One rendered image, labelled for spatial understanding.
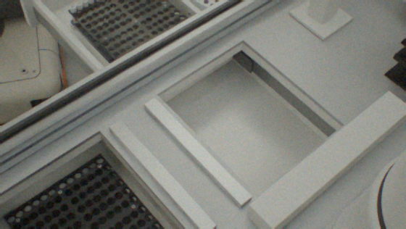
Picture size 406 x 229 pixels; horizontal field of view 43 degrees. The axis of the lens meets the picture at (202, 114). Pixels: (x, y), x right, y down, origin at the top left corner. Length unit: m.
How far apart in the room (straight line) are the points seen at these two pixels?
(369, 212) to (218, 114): 0.46
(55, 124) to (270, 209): 0.34
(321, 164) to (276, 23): 0.33
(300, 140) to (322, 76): 0.13
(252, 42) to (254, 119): 0.15
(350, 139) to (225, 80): 0.33
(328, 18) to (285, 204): 0.41
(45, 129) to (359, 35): 0.59
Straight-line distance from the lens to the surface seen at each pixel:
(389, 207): 0.56
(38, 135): 0.80
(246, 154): 0.94
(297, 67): 0.93
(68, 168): 0.93
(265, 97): 1.02
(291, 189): 0.74
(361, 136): 0.82
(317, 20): 1.00
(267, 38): 0.96
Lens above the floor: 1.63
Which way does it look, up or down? 55 degrees down
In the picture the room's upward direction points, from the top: 4 degrees clockwise
